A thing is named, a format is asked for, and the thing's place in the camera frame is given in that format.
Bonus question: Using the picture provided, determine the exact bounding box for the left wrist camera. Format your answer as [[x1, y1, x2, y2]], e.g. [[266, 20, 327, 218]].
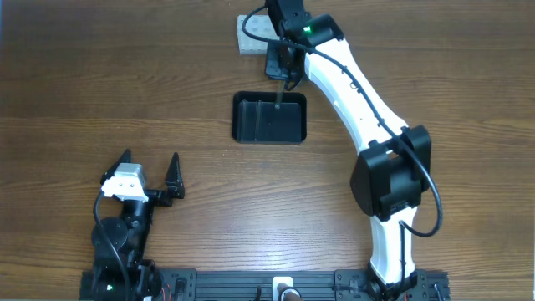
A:
[[100, 162, 148, 203]]

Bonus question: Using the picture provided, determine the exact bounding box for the mounting rail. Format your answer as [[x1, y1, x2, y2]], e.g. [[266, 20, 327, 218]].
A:
[[79, 268, 451, 301]]

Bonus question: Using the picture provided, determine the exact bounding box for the black tray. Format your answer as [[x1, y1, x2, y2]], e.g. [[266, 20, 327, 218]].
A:
[[232, 90, 308, 145]]

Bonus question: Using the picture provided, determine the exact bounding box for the black cable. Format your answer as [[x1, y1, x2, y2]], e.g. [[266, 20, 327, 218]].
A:
[[92, 191, 134, 301], [241, 4, 443, 238]]

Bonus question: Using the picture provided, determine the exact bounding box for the white test tube rack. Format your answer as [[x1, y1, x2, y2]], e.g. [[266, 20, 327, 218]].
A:
[[237, 14, 280, 56]]

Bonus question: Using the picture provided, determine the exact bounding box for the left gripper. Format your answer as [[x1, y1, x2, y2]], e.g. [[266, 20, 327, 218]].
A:
[[99, 149, 186, 208]]

